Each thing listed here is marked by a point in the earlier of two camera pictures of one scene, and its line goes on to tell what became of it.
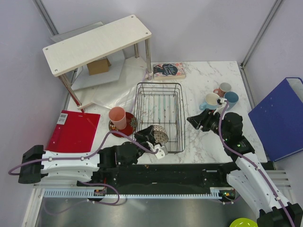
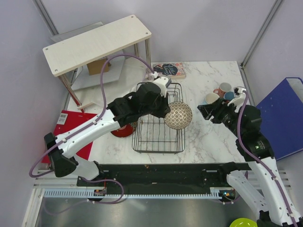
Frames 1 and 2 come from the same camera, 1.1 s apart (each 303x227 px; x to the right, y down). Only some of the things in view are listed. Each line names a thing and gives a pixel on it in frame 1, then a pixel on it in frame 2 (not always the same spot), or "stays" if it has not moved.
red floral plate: (131, 126) stays
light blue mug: (211, 101) stays
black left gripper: (147, 135) to (165, 109)
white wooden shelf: (95, 44) stays
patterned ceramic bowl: (160, 133) to (180, 116)
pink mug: (220, 92) stays
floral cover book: (169, 71) stays
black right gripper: (196, 120) to (218, 106)
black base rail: (151, 178) stays
